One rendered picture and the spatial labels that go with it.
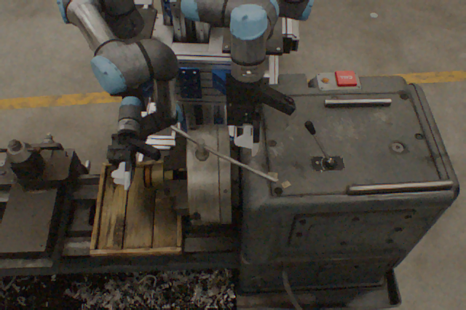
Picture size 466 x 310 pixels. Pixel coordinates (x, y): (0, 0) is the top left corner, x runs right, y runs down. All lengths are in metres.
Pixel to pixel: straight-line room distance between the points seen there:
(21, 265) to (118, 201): 0.37
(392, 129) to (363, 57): 2.13
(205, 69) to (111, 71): 0.60
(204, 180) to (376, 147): 0.49
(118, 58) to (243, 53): 0.46
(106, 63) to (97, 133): 1.72
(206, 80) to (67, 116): 1.50
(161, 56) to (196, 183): 0.38
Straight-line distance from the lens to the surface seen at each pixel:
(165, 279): 1.82
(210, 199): 1.27
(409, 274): 2.58
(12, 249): 1.57
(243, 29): 0.93
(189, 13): 1.07
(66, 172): 1.58
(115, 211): 1.61
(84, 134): 3.00
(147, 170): 1.39
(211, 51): 1.79
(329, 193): 1.20
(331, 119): 1.34
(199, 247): 1.53
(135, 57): 1.29
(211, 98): 1.91
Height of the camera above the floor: 2.27
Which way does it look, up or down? 55 degrees down
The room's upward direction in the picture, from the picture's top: straight up
